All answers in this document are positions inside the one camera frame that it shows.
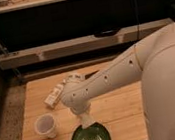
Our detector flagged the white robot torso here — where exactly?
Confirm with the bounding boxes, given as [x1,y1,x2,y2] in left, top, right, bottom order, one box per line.
[141,46,175,140]

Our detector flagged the white plastic cup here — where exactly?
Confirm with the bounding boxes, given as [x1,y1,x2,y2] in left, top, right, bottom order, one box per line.
[34,113,57,139]

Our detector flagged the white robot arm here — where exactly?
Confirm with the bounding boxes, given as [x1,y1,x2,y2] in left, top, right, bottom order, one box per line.
[60,23,175,128]

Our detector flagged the white sponge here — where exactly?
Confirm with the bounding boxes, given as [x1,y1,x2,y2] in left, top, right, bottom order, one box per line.
[44,83,64,108]

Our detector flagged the wooden shelf unit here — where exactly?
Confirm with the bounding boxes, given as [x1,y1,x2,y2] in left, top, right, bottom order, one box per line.
[0,0,175,88]

